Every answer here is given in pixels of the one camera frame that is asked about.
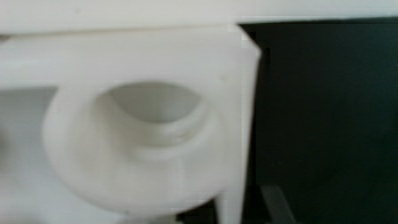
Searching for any white chair seat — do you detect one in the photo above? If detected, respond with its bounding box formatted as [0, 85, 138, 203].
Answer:
[0, 0, 398, 224]

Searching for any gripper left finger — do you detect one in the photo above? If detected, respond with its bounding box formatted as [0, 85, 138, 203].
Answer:
[179, 203, 218, 224]

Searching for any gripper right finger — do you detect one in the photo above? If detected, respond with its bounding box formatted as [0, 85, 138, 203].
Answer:
[262, 185, 298, 224]

